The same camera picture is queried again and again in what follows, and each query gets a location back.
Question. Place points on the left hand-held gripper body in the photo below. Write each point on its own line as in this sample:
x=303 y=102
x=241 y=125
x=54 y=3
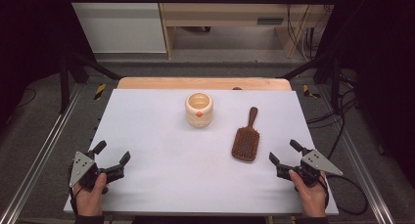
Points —
x=81 y=168

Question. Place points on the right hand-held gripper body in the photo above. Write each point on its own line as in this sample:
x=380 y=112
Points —
x=313 y=165

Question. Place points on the brown wooden hairbrush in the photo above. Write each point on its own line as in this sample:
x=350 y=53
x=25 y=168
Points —
x=246 y=142

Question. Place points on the cream ringed cup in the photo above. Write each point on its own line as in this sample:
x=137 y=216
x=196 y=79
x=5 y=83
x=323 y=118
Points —
x=199 y=110

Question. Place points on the person's left hand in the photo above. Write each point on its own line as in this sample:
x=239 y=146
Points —
x=88 y=199

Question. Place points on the person's right hand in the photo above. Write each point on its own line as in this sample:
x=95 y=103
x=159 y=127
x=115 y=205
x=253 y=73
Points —
x=311 y=199

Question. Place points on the person's left dark sleeve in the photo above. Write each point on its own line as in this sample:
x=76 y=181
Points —
x=88 y=219

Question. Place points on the person's dark sleeve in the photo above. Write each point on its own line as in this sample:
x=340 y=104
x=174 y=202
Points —
x=311 y=220
x=88 y=219

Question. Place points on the person's right dark sleeve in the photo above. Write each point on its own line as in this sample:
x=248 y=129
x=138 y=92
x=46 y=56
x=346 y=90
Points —
x=311 y=220

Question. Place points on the yellow black hazard tape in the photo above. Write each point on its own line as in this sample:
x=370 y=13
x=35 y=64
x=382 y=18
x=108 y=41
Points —
x=100 y=91
x=306 y=91

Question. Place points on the white table board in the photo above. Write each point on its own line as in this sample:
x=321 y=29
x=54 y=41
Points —
x=182 y=171

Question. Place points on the black metal stand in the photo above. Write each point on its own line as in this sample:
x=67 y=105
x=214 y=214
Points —
x=64 y=87
x=334 y=87

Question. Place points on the person's dark clothing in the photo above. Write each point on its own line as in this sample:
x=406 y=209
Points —
x=195 y=220

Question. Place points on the wooden table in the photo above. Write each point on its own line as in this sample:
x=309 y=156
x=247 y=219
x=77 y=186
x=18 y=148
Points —
x=182 y=83

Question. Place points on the dark curtain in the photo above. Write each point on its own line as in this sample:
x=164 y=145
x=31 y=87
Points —
x=385 y=70
x=29 y=38

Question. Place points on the white cabinet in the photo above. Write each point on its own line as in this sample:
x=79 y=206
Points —
x=120 y=25

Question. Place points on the light wooden desk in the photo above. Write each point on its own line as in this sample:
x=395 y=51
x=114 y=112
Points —
x=221 y=13

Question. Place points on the aluminium floor rail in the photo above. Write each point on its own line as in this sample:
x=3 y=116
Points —
x=365 y=171
x=42 y=152

